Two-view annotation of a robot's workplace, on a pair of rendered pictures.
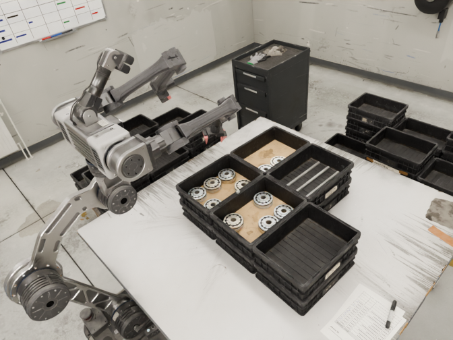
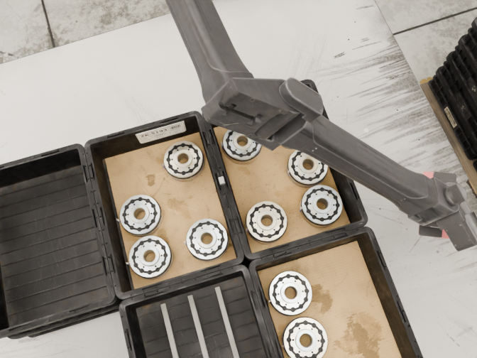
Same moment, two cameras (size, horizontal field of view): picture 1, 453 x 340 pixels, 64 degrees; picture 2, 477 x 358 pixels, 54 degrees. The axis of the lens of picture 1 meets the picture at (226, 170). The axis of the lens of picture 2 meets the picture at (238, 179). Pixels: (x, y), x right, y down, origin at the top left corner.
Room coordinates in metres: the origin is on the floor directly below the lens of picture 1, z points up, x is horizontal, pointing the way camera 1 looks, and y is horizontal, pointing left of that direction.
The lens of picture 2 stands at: (1.55, -0.34, 1.99)
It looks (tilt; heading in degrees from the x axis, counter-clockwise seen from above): 72 degrees down; 113
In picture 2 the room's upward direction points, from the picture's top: 3 degrees counter-clockwise
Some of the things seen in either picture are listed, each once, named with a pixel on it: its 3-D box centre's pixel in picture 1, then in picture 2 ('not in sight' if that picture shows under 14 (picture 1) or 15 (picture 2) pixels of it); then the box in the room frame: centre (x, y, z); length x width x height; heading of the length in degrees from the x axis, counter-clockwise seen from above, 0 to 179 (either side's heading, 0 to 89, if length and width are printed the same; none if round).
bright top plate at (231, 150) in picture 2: (213, 205); (242, 141); (1.38, 0.09, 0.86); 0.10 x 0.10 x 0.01
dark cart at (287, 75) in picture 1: (272, 96); not in sight; (3.25, -0.55, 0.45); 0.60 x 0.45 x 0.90; 129
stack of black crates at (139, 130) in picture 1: (137, 148); not in sight; (2.75, 0.78, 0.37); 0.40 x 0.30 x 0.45; 129
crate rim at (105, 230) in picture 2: (258, 208); (162, 200); (1.26, -0.13, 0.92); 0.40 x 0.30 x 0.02; 127
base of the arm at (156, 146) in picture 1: (152, 148); not in sight; (1.12, 0.26, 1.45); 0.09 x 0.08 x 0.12; 39
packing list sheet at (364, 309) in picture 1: (364, 324); not in sight; (0.73, -0.49, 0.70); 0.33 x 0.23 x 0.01; 129
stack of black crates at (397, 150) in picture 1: (395, 167); not in sight; (2.04, -1.28, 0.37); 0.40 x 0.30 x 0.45; 39
